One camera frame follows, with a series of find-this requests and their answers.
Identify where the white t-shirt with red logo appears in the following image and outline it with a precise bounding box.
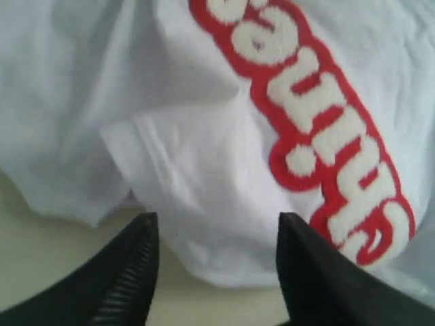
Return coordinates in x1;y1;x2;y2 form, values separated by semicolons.
1;1;434;305

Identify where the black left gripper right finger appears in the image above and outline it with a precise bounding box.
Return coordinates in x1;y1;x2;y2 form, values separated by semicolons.
276;213;434;326

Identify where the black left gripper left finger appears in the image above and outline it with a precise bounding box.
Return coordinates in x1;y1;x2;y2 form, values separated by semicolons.
1;213;159;326

